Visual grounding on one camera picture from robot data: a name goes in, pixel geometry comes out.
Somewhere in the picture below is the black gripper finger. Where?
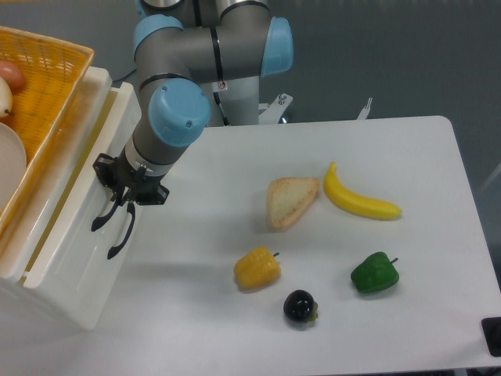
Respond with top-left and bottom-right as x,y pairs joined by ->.
124,184 -> 170,206
92,153 -> 124,204

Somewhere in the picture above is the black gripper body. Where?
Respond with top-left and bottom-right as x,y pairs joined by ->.
117,154 -> 162,197

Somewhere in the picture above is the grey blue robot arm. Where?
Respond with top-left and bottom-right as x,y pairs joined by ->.
93,1 -> 294,206

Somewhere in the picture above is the white drawer cabinet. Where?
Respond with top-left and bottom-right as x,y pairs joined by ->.
1,67 -> 141,330

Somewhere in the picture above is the white plate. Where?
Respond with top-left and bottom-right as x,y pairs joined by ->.
0,123 -> 27,212

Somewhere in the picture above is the yellow woven basket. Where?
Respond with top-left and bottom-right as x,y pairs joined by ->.
1,26 -> 94,230

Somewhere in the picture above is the pale yellow pear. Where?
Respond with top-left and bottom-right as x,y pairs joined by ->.
0,78 -> 13,118

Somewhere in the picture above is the yellow bell pepper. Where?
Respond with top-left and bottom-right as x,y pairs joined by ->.
233,246 -> 281,290

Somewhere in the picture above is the red apple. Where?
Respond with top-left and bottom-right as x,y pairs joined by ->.
0,60 -> 26,92

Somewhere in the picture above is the toast bread slice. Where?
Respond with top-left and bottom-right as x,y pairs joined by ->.
266,177 -> 319,230

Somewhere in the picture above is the dark purple eggplant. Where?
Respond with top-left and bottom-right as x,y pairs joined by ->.
283,290 -> 318,324

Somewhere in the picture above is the yellow banana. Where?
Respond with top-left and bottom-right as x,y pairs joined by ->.
323,162 -> 402,221

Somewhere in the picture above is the green bell pepper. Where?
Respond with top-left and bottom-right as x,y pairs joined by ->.
350,251 -> 400,294

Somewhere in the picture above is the black device at edge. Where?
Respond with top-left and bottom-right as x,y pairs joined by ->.
481,317 -> 501,357

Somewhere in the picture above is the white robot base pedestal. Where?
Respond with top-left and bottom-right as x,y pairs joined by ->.
201,76 -> 260,127

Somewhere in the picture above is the white metal bracket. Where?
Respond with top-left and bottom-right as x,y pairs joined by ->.
258,92 -> 373,125

